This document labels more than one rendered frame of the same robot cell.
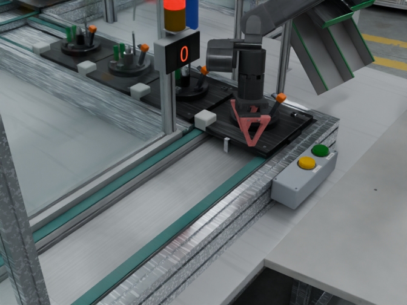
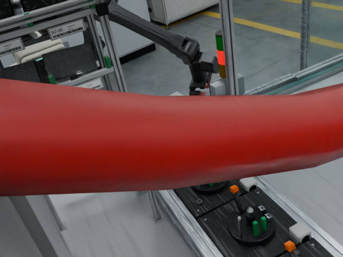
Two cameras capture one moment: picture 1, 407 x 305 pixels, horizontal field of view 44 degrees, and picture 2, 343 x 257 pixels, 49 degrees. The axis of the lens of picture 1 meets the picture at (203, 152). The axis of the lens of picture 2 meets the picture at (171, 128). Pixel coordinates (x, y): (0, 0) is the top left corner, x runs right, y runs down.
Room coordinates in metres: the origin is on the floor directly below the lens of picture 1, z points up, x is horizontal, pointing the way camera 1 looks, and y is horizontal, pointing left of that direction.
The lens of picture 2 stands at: (2.22, 0.49, 1.87)
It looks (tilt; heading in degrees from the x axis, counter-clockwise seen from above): 34 degrees down; 212
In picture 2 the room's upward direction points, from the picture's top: 11 degrees counter-clockwise
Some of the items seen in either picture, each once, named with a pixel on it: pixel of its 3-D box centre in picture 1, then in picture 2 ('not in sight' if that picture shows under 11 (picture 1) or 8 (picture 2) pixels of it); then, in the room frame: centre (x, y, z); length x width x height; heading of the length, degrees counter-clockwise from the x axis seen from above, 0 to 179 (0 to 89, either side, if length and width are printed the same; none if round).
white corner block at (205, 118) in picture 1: (205, 120); not in sight; (1.18, 0.00, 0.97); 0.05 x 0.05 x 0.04; 51
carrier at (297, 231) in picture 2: not in sight; (250, 216); (1.51, 0.25, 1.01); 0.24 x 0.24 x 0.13; 51
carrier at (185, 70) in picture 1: (185, 77); (207, 171); (1.35, 0.06, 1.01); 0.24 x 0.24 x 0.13; 51
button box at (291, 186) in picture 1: (304, 173); not in sight; (0.99, -0.26, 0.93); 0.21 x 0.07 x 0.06; 141
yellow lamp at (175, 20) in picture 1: (174, 17); (225, 68); (1.12, 0.07, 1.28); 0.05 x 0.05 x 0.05
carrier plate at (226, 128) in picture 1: (254, 121); not in sight; (1.19, -0.14, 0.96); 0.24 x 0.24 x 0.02; 51
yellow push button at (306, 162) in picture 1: (306, 163); not in sight; (0.99, -0.26, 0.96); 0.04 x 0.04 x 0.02
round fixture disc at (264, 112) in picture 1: (254, 115); not in sight; (1.19, -0.14, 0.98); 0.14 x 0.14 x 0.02
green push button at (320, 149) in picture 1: (320, 151); not in sight; (1.05, -0.30, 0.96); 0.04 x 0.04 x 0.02
